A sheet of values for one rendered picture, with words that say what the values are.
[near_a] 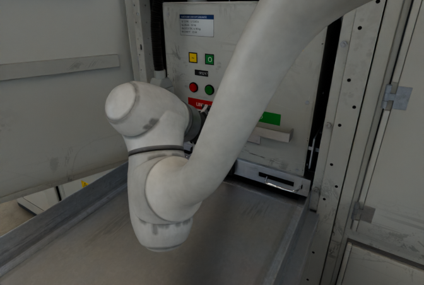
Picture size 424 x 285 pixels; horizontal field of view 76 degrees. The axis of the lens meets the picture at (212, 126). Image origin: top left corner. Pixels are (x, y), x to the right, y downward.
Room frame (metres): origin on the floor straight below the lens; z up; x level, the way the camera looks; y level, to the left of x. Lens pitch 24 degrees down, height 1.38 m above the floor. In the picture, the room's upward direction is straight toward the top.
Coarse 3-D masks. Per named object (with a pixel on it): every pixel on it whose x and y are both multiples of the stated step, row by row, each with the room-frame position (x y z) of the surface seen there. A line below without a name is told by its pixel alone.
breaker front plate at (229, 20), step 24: (168, 24) 0.91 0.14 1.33; (216, 24) 0.82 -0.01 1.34; (240, 24) 0.78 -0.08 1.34; (168, 48) 0.91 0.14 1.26; (192, 48) 0.86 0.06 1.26; (216, 48) 0.82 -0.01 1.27; (312, 48) 0.68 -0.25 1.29; (168, 72) 0.91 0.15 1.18; (192, 72) 0.86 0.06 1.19; (216, 72) 0.82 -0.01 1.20; (288, 72) 0.71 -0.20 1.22; (312, 72) 0.68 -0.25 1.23; (192, 96) 0.86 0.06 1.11; (288, 96) 0.70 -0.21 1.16; (312, 96) 0.67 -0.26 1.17; (288, 120) 0.70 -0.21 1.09; (264, 144) 0.73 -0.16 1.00; (288, 144) 0.70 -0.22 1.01; (288, 168) 0.69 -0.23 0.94
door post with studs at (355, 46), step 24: (360, 24) 0.59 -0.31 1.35; (360, 48) 0.59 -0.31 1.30; (336, 72) 0.61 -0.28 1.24; (360, 72) 0.59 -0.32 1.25; (336, 96) 0.61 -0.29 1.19; (360, 96) 0.58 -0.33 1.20; (336, 120) 0.60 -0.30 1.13; (336, 144) 0.59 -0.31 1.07; (336, 168) 0.59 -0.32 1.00; (312, 192) 0.62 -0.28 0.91; (336, 192) 0.58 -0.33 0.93; (312, 264) 0.59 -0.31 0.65
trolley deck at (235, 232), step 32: (224, 192) 0.69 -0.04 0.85; (96, 224) 0.56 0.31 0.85; (128, 224) 0.56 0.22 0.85; (192, 224) 0.56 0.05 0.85; (224, 224) 0.56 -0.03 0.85; (256, 224) 0.56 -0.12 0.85; (32, 256) 0.46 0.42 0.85; (64, 256) 0.46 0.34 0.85; (96, 256) 0.46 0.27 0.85; (128, 256) 0.46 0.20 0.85; (160, 256) 0.46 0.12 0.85; (192, 256) 0.46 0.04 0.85; (224, 256) 0.46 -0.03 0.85; (256, 256) 0.46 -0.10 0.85
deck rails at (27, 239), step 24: (120, 168) 0.74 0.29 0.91; (96, 192) 0.65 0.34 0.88; (120, 192) 0.69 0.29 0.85; (48, 216) 0.53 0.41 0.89; (72, 216) 0.58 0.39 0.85; (0, 240) 0.44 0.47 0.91; (24, 240) 0.48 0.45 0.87; (48, 240) 0.50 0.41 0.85; (288, 240) 0.50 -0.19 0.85; (0, 264) 0.43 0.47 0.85; (288, 264) 0.43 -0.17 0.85
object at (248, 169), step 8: (184, 144) 0.87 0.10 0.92; (184, 152) 0.87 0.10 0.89; (240, 160) 0.76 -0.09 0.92; (240, 168) 0.76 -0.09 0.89; (248, 168) 0.74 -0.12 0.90; (256, 168) 0.73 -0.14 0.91; (264, 168) 0.72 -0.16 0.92; (272, 168) 0.71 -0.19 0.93; (248, 176) 0.74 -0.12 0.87; (256, 176) 0.73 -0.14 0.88; (264, 176) 0.72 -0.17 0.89; (272, 176) 0.70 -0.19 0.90; (280, 176) 0.69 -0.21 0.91; (288, 176) 0.68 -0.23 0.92; (296, 176) 0.67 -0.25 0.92; (304, 176) 0.67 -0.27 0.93; (312, 176) 0.67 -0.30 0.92; (280, 184) 0.69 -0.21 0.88; (288, 184) 0.68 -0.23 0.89; (304, 184) 0.65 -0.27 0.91; (304, 192) 0.65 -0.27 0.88
